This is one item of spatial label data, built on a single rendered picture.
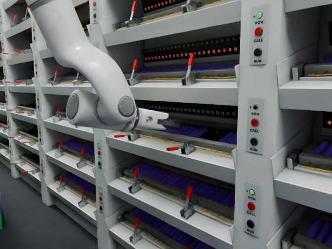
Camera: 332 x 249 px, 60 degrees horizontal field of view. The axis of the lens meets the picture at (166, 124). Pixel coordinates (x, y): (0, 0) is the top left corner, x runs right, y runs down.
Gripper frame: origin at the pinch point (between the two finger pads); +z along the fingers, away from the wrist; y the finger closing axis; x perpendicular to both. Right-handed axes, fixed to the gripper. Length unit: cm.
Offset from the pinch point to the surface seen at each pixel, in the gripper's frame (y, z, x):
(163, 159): 2.1, 1.4, 11.2
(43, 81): 105, -2, -13
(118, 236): 27, 9, 46
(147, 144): 10.7, 1.4, 7.6
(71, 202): 71, 9, 46
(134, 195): 17.5, 4.8, 27.1
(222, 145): -17.7, 3.3, 3.7
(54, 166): 105, 12, 35
